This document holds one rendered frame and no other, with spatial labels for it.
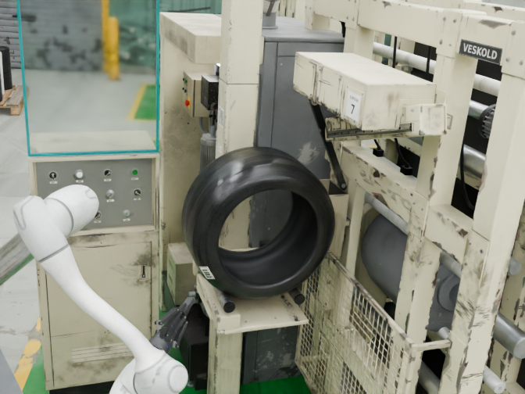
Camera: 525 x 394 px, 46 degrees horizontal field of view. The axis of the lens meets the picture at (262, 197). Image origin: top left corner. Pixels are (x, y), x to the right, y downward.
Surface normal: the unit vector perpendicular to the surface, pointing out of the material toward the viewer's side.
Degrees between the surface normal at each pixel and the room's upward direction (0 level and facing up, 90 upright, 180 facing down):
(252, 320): 0
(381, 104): 90
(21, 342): 0
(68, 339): 90
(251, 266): 35
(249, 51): 90
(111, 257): 90
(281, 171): 43
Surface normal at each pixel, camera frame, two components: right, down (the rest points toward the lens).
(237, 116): 0.31, 0.36
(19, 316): 0.07, -0.93
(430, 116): 0.31, 0.06
